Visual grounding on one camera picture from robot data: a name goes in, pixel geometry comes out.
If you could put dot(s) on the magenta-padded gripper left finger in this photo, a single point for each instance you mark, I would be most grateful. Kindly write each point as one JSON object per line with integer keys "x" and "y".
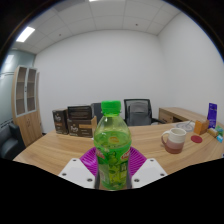
{"x": 77, "y": 171}

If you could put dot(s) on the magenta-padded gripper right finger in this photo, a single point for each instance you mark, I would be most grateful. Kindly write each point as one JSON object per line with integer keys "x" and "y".
{"x": 148, "y": 171}

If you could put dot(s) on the green drink bottle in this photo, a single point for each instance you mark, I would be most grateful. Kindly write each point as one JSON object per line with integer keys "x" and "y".
{"x": 112, "y": 150}

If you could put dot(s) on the white and brown mug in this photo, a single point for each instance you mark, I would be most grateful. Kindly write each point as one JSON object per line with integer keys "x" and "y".
{"x": 175, "y": 140}

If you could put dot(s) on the open brown cardboard box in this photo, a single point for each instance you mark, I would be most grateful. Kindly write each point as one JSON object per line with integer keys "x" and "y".
{"x": 80, "y": 128}

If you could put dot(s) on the flat round red coaster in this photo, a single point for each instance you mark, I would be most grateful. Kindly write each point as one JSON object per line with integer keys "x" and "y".
{"x": 196, "y": 139}

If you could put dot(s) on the dark brown printed box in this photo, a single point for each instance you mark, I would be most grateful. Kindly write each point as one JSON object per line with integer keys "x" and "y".
{"x": 79, "y": 112}

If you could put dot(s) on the mesh office chair with grey jacket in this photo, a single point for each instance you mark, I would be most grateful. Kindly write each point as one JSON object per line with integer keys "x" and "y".
{"x": 138, "y": 113}

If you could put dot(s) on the black office chair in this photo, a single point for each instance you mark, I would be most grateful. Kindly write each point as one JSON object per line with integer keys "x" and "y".
{"x": 96, "y": 111}

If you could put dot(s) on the wooden side desk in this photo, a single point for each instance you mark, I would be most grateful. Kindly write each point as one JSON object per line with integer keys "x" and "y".
{"x": 175, "y": 113}

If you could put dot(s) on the wooden shelf cabinet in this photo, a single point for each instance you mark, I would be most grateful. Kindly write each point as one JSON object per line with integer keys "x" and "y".
{"x": 28, "y": 126}

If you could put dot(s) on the orange box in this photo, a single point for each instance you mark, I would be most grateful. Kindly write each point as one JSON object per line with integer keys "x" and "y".
{"x": 201, "y": 127}

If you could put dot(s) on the black leather armchair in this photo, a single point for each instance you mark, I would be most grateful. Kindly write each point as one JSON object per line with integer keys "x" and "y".
{"x": 10, "y": 143}

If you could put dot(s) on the small yellow box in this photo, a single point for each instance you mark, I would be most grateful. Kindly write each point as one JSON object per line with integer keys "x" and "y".
{"x": 212, "y": 132}

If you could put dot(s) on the small blue box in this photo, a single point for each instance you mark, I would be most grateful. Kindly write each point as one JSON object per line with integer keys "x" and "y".
{"x": 219, "y": 138}

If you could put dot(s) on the green box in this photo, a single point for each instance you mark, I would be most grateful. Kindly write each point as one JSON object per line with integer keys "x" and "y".
{"x": 219, "y": 130}

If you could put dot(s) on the purple package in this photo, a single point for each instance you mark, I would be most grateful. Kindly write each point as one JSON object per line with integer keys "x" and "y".
{"x": 212, "y": 115}

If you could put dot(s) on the rectangular ceiling light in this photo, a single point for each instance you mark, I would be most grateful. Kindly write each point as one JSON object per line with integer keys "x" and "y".
{"x": 25, "y": 34}

